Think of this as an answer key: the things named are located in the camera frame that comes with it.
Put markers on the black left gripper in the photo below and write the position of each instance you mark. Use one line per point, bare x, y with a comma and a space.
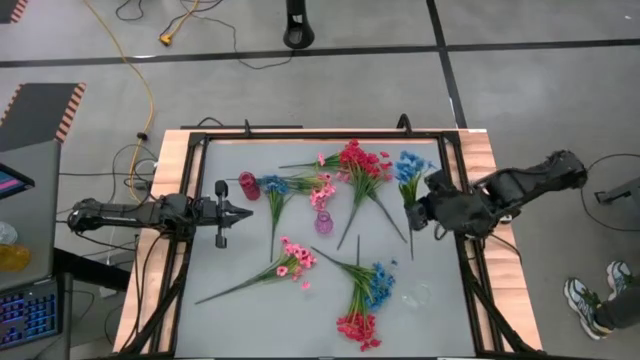
210, 212

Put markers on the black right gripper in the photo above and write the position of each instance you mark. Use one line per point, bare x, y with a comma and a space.
447, 205

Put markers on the red glass vase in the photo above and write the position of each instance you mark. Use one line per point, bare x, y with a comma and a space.
249, 187

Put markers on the blue artificial flower bunch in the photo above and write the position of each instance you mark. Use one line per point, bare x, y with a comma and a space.
410, 170
274, 185
381, 287

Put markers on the pink artificial flower bunch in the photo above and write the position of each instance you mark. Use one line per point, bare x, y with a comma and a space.
295, 257
322, 195
321, 160

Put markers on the purple glass vase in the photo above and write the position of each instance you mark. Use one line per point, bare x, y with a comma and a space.
324, 223

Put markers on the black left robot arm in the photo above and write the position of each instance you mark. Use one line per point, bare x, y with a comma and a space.
125, 212

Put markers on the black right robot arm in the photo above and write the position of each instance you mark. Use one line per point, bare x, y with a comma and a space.
525, 187

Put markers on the clear glass vase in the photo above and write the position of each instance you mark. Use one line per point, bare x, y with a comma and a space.
417, 296

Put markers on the wooden side table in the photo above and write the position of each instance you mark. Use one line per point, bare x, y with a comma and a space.
325, 135

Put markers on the person's shoe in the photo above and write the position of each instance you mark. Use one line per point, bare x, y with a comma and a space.
580, 302
619, 275

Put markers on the black stand base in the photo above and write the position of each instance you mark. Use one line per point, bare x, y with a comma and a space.
299, 35

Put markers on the grey desk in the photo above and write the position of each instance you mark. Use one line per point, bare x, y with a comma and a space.
35, 225

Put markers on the grey stand foot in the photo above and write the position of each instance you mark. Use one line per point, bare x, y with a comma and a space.
622, 192

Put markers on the person's leg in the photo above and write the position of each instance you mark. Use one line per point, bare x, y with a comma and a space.
622, 307

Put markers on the large black striped-edge floor mat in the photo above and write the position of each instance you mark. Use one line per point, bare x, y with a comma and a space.
35, 115

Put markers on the yellow glass container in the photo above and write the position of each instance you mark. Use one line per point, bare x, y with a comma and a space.
12, 257

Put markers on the laptop screen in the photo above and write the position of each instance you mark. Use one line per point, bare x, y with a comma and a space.
10, 182

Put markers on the backlit keyboard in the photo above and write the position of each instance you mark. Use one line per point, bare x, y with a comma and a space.
30, 315

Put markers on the clear plastic container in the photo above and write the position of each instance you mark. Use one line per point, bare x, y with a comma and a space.
5, 234

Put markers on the small black striped-edge floor mat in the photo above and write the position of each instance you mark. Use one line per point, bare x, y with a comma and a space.
7, 7

